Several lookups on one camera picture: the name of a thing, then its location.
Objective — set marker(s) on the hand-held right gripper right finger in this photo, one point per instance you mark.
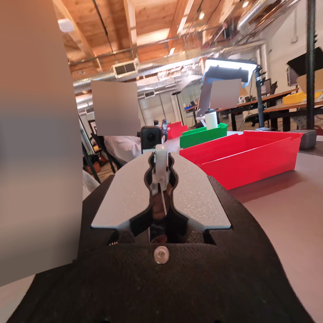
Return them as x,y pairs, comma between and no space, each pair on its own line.
201,199

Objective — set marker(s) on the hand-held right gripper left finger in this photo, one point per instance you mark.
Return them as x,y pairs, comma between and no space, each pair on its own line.
123,196

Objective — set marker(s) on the person's left hand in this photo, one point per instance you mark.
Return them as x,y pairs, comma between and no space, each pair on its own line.
158,207

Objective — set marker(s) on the small red plastic bin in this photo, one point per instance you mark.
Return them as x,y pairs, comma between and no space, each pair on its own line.
175,131

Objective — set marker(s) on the green plastic bin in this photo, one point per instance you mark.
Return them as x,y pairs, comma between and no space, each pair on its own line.
199,137

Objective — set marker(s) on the large red plastic bin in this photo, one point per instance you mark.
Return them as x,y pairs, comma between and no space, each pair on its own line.
252,166

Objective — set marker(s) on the white bottle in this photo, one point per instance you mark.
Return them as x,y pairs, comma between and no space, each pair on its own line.
211,119

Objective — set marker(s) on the dark standing panel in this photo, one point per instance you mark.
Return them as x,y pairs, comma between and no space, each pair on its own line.
204,101

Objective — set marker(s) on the ceiling air vent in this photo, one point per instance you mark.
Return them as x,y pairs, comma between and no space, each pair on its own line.
125,68

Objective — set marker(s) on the light stand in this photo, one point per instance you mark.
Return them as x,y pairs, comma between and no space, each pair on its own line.
260,106

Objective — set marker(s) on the black base weight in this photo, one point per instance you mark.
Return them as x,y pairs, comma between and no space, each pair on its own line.
307,138

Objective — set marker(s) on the long wooden desk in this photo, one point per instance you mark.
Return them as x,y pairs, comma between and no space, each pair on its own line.
275,95
285,108

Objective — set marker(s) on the desk monitor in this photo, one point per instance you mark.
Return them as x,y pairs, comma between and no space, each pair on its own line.
267,87

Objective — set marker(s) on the yellow plastic bin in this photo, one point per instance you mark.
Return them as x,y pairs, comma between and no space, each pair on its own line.
294,99

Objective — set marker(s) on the white ceiling device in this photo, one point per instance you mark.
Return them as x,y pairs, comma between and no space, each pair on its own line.
66,25

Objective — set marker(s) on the black square panel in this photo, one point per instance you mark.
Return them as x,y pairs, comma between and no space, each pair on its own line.
300,63

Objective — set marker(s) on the black vertical pole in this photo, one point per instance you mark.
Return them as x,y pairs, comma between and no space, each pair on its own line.
311,63

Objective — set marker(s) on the metal easel frame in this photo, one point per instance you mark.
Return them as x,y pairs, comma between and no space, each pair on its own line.
88,151

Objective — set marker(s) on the silver air duct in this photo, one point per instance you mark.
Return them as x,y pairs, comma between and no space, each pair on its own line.
252,15

